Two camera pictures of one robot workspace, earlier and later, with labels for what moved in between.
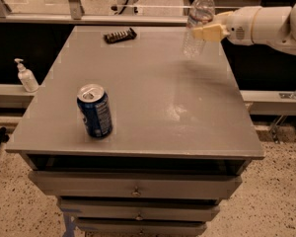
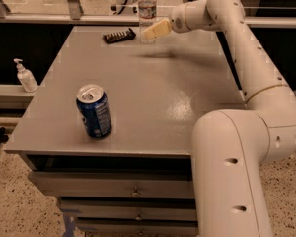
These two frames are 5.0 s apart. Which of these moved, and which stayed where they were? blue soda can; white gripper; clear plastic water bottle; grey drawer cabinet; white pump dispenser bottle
Moved: clear plastic water bottle; white gripper
Stayed: blue soda can; grey drawer cabinet; white pump dispenser bottle
